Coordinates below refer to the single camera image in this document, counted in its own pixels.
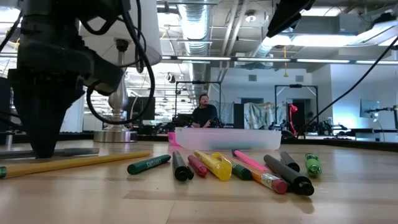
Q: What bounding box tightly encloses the white shade silver table lamp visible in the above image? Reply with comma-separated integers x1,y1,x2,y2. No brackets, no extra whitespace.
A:
79,0,162,143

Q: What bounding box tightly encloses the red desk lamp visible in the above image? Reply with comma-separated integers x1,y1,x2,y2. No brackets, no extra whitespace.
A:
288,104,299,135

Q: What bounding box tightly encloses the yellow hanging cord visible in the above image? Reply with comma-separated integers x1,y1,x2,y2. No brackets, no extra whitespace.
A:
283,46,289,78

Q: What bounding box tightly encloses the clear supply box pink lid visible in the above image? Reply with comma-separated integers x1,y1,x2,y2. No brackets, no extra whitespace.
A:
167,126,282,152

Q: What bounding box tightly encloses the bright green pen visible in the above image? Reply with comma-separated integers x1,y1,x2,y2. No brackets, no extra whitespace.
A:
304,152,323,179

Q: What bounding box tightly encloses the grey pen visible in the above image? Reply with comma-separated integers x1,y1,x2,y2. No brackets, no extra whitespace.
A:
0,147,100,160

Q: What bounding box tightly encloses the orange pencil red eraser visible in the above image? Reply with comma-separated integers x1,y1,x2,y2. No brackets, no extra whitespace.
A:
222,154,289,195

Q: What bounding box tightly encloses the ceiling strip light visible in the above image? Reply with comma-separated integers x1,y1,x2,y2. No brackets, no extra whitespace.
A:
356,60,398,65
236,57,292,63
176,56,231,62
297,58,351,64

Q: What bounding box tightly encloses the silver ventilation duct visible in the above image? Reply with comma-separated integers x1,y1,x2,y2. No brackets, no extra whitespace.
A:
178,0,213,103
248,0,313,60

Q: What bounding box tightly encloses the black marker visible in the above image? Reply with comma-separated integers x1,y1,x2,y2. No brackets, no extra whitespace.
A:
172,151,195,182

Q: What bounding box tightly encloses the red crayon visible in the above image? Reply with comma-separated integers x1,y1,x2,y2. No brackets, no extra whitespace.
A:
187,154,208,178

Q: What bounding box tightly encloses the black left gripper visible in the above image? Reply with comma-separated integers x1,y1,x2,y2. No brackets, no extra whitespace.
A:
8,18,125,158

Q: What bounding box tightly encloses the black pen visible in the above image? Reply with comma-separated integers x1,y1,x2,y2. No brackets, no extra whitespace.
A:
263,154,315,197
279,151,301,173

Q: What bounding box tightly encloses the yellow highlighter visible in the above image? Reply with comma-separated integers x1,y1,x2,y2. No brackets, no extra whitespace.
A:
193,150,233,182

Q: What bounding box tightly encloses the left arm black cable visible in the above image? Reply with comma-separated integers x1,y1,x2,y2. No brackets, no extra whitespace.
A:
79,0,156,126

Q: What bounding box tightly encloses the dark green crayon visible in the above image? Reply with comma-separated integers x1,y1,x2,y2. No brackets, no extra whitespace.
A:
231,161,253,181

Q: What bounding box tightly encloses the yellow wooden pencil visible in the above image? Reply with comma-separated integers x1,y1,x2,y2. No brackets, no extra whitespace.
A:
0,151,152,179

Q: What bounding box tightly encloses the grey wall monitor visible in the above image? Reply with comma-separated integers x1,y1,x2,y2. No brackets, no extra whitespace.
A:
359,99,381,119

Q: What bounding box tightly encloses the person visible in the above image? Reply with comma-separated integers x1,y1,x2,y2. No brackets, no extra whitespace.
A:
190,93,219,129

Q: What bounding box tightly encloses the green crayon white lettering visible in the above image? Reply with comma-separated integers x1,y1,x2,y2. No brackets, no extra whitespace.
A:
126,154,172,175

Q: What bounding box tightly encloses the crumpled plastic sheet cover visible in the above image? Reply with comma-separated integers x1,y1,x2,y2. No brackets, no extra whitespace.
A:
244,101,276,130

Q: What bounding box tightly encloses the black monitor screen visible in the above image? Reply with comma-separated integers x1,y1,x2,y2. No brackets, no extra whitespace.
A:
126,96,155,124

